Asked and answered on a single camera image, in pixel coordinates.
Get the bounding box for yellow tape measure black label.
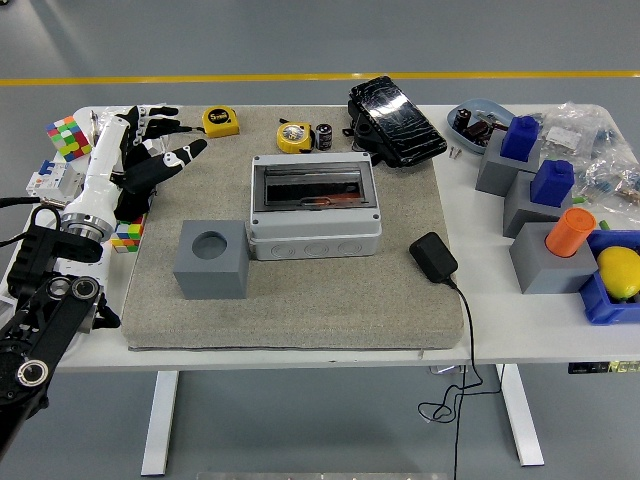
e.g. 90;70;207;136
174;106;241;139

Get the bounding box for black power adapter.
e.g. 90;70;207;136
408;231;459;286

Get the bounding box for grey block with round hole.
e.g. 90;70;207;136
172;218;250;300
508;221;600;295

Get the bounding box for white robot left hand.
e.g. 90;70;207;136
64;104;209;226

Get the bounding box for black cloth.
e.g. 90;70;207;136
112;144;160;222

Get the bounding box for grey block with square hole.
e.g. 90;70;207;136
474;127;544;197
502;170;574;239

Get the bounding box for black table control panel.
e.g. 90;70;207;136
567;360;640;375

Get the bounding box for grey plastic junction box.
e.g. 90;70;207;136
248;152;384;262

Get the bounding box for clear bag of parts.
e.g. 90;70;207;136
532;101;621;157
573;147;640;214

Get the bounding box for yellow lemon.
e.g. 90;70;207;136
597;245;640;302

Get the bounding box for grey-brown mat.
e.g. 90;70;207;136
119;103;465;351

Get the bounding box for black cracked case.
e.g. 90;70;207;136
347;74;449;170

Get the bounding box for white circuit breaker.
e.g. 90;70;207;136
24;159;86;209

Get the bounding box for brown electronic components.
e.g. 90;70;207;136
467;115;497;149

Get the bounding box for light blue dish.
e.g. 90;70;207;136
446;97;516;155

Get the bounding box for large colourful puzzle cube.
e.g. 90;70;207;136
43;115;94;162

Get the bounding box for white table leg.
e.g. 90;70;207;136
140;370;180;476
499;363;545;467

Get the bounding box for blue square peg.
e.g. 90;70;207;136
529;158;575;207
499;114;541;163

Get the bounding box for small colourful puzzle cube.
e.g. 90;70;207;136
109;214;146;254

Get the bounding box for smoked transparent box lid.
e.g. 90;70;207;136
252;153;376;210

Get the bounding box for black adapter cord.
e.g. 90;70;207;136
417;277;502;480

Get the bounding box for blue plastic bin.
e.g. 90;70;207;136
578;228;640;326

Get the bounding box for yellow tape measure chrome face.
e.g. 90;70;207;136
276;121;316;154

